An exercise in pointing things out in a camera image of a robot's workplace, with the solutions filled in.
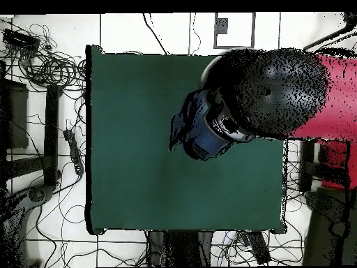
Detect blue denim jeans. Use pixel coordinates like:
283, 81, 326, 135
168, 88, 256, 161

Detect black flat panel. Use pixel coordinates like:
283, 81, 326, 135
0, 77, 29, 150

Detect dark green table cloth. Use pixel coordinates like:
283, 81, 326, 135
85, 44, 288, 235

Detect black power strip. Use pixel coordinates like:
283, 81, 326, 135
63, 128, 85, 176

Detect black upright bar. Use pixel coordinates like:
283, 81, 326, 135
43, 84, 63, 187
298, 139, 316, 193

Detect small grey square patch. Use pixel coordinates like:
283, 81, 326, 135
216, 17, 229, 35

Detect black wheeled stand base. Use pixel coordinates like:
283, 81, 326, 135
0, 184, 55, 267
304, 190, 353, 227

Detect green cloth sheet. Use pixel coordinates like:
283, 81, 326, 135
302, 185, 357, 266

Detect black rod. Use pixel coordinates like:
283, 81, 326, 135
303, 23, 357, 52

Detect black electronics box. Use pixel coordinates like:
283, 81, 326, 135
2, 28, 42, 52

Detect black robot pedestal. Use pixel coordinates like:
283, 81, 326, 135
146, 230, 214, 267

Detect tangled black cables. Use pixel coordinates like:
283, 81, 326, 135
16, 23, 86, 90

